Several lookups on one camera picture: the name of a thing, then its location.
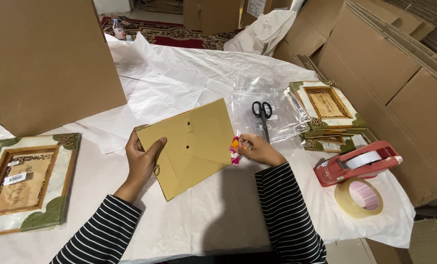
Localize person's left hand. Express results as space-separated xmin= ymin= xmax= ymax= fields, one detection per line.
xmin=113 ymin=130 xmax=168 ymax=204

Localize person's right hand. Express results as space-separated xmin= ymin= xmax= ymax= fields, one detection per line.
xmin=237 ymin=133 xmax=288 ymax=168

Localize picture frame with cardboard back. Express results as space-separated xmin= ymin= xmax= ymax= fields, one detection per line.
xmin=134 ymin=98 xmax=237 ymax=202

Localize stack of clear plastic bags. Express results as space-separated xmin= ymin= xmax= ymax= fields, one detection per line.
xmin=230 ymin=76 xmax=311 ymax=144

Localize white wrapping paper sheets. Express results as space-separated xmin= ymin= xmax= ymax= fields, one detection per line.
xmin=0 ymin=32 xmax=416 ymax=264

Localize stack of shell picture frames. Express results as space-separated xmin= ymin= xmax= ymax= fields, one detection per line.
xmin=287 ymin=80 xmax=369 ymax=154

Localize crumpled white paper heap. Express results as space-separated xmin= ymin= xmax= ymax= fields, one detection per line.
xmin=224 ymin=9 xmax=298 ymax=57

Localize red tape dispenser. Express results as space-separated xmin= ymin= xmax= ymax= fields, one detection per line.
xmin=313 ymin=141 xmax=403 ymax=188

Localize clear packing tape roll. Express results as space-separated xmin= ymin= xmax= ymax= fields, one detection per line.
xmin=334 ymin=178 xmax=384 ymax=219

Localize red patterned carpet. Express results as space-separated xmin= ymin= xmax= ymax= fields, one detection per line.
xmin=100 ymin=16 xmax=244 ymax=51

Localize brown cardboard boxes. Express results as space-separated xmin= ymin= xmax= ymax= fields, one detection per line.
xmin=183 ymin=0 xmax=294 ymax=36

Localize stack of flattened cardboard boxes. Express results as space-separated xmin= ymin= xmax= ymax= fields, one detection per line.
xmin=273 ymin=0 xmax=437 ymax=208

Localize clear plastic water bottle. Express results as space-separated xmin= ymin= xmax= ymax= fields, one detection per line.
xmin=112 ymin=19 xmax=126 ymax=40

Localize large upright cardboard box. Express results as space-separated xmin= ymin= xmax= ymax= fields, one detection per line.
xmin=0 ymin=0 xmax=128 ymax=138

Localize black-handled scissors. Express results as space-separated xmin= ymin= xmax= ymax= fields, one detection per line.
xmin=251 ymin=101 xmax=273 ymax=144

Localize wrapped shell picture frame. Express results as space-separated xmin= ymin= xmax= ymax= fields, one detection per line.
xmin=0 ymin=133 xmax=82 ymax=239

